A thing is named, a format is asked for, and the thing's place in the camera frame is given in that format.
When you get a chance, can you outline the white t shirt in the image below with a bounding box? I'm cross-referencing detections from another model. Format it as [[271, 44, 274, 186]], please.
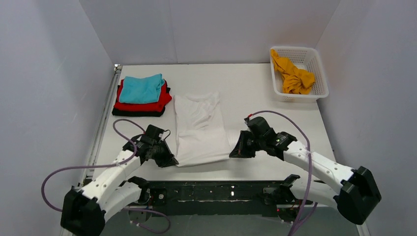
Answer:
[[174, 92, 239, 167]]

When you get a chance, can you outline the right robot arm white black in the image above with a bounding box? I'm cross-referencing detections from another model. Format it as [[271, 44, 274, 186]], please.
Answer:
[[229, 117, 382, 225]]

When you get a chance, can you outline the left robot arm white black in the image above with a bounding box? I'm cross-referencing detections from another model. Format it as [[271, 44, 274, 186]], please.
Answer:
[[60, 125, 178, 236]]

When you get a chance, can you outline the folded black t shirt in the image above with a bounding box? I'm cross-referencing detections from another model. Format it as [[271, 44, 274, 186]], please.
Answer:
[[112, 107, 165, 117]]

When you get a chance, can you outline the folded red t shirt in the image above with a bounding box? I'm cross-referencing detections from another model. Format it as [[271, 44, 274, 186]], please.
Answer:
[[114, 80, 172, 112]]

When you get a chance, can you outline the folded cyan t shirt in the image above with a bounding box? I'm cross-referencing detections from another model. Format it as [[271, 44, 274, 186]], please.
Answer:
[[119, 74, 166, 104]]

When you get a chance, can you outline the orange t shirt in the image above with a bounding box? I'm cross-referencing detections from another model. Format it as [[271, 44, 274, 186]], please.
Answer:
[[270, 49, 316, 95]]

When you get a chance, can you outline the white plastic basket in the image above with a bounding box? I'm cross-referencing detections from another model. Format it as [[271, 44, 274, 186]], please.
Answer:
[[270, 46, 329, 103]]

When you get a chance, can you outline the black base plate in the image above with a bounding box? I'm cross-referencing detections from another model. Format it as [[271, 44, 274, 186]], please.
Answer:
[[131, 180, 301, 218]]

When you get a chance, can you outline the aluminium frame rail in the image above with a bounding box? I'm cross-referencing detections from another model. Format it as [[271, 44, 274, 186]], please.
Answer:
[[60, 64, 122, 236]]

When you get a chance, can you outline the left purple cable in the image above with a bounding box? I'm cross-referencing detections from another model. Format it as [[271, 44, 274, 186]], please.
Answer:
[[41, 118, 172, 235]]

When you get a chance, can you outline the purple cable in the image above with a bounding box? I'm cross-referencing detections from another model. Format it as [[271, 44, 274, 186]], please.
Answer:
[[41, 118, 172, 235], [246, 110, 318, 236]]

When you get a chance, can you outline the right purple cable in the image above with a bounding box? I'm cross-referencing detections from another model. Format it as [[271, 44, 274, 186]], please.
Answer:
[[246, 110, 318, 236]]

